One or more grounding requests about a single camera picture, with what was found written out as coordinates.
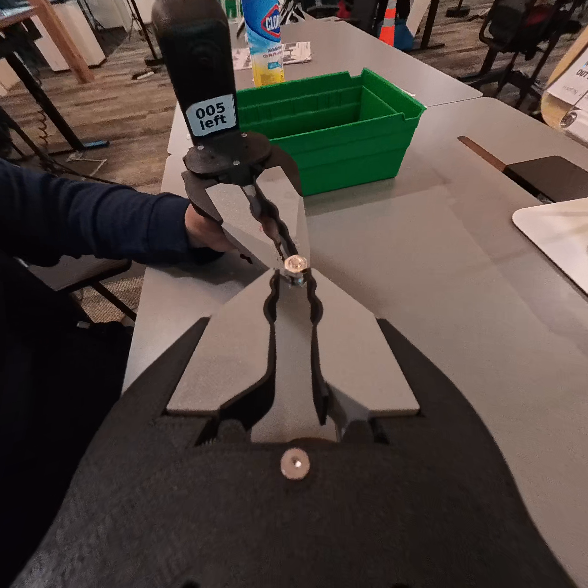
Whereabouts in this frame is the person's left hand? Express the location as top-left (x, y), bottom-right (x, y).
top-left (185, 202), bottom-right (239, 253)

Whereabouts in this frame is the wooden display board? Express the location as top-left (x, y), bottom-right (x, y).
top-left (540, 28), bottom-right (588, 149)

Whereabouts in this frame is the black desk frame blue foot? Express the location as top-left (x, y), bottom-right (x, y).
top-left (0, 46), bottom-right (111, 152)

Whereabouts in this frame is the black office chair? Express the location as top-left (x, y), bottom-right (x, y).
top-left (478, 0), bottom-right (575, 115)

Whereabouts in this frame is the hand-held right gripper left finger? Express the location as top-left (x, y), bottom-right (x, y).
top-left (165, 268), bottom-right (282, 435)

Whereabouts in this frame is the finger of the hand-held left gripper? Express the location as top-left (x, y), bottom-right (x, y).
top-left (206, 183), bottom-right (285, 271)
top-left (250, 164), bottom-right (311, 265)

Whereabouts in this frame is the person's left forearm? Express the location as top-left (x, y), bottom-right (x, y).
top-left (0, 158), bottom-right (191, 267)

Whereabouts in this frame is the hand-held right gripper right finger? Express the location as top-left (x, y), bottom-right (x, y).
top-left (309, 268), bottom-right (421, 442)

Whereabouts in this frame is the person's dark clothed body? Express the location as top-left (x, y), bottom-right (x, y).
top-left (0, 257), bottom-right (134, 586)

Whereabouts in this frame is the green plastic bin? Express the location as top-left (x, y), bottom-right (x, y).
top-left (235, 68), bottom-right (427, 197)

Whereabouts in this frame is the white cabinet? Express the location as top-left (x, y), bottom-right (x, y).
top-left (34, 5), bottom-right (106, 72)

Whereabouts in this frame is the grey office chair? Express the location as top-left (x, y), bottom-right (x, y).
top-left (25, 257), bottom-right (138, 322)

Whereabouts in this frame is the printed instruction sheet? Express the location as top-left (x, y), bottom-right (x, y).
top-left (548, 53), bottom-right (588, 138)

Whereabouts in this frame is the orange traffic cone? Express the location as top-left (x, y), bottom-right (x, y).
top-left (379, 0), bottom-right (398, 47)

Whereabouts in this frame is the disinfectant wipes canister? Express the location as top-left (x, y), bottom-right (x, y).
top-left (241, 0), bottom-right (285, 88)

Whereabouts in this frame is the white metal stand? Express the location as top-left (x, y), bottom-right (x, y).
top-left (512, 198), bottom-right (588, 295)

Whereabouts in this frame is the table cable hatch lid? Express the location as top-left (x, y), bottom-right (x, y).
top-left (503, 155), bottom-right (588, 204)

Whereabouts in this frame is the silver hex bolt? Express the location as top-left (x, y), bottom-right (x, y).
top-left (283, 254), bottom-right (308, 288)

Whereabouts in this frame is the printed paper leaflet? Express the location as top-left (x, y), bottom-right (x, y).
top-left (232, 41), bottom-right (313, 70)

